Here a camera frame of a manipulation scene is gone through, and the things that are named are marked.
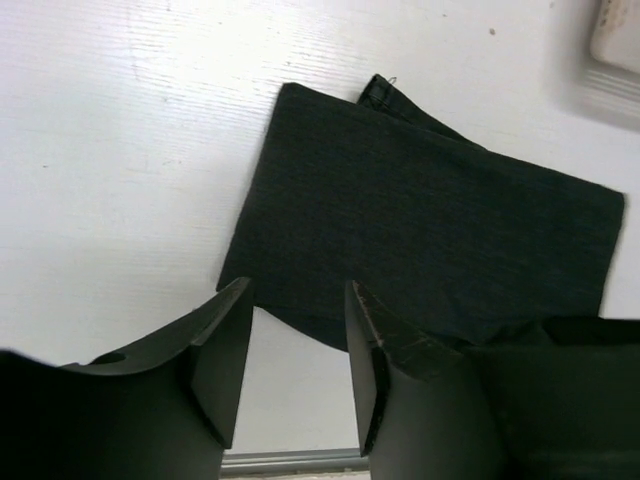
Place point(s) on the front aluminium rail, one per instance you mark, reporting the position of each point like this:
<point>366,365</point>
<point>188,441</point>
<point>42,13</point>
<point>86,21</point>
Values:
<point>293,462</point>

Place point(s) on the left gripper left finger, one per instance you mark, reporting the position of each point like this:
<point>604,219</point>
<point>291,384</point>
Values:
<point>162,407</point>

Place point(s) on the black trousers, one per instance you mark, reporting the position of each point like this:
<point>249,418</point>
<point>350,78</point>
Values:
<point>446,233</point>

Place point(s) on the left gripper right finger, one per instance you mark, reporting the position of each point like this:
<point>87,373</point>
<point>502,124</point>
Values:
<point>550,399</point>

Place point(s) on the white plastic basket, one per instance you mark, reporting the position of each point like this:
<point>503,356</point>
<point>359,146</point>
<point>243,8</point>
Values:
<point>591,66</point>

